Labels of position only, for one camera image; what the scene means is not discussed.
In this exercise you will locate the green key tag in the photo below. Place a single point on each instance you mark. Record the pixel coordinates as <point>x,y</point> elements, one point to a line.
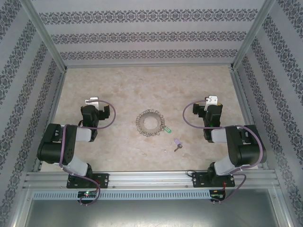
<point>168,130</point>

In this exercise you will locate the purple-headed key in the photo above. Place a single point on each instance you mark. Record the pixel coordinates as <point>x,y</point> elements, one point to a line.
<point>177,142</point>

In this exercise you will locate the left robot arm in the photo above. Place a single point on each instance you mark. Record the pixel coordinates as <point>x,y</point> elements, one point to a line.
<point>54,146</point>

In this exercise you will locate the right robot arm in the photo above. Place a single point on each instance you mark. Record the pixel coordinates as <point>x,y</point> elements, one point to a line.
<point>248,151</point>

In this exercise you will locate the grey metal sheet panel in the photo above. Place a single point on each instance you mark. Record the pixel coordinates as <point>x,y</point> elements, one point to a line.
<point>151,215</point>

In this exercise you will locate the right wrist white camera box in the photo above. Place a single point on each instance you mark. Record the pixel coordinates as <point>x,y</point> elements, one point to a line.
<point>212,99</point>

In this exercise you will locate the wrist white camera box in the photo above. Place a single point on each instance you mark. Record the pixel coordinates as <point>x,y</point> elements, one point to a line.
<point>92,101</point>
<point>212,99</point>

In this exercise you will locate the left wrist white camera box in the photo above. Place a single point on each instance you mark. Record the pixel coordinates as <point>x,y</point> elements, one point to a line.
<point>92,101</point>

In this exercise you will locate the thin aluminium frame rail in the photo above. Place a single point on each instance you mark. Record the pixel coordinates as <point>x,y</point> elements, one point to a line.
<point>149,65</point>

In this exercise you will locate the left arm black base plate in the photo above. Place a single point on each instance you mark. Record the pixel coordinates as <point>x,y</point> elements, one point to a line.
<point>104,180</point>

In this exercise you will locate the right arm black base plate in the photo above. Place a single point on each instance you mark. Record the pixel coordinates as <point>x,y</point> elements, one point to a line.
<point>197,180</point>

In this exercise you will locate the aluminium frame post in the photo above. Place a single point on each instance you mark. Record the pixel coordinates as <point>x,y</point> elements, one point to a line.
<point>253,33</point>
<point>45,35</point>

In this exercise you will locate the wide aluminium extrusion rail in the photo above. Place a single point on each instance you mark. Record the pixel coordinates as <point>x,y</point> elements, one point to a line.
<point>151,179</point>

